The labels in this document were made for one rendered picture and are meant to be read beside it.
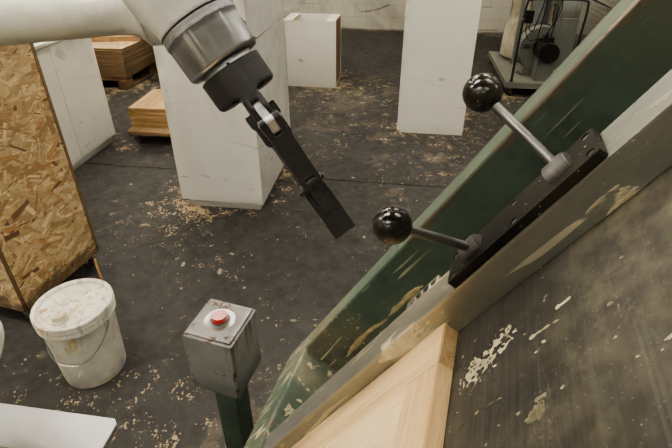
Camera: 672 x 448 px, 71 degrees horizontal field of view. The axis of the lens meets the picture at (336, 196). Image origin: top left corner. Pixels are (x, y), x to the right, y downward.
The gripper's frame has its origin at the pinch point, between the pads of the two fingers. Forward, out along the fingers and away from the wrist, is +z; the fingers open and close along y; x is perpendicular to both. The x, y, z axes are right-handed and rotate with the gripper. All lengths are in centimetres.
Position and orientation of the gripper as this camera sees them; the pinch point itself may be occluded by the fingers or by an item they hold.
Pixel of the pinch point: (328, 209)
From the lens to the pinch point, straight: 58.0
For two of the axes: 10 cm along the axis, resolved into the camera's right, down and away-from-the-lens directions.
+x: -8.1, 5.8, -0.7
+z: 5.6, 8.0, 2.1
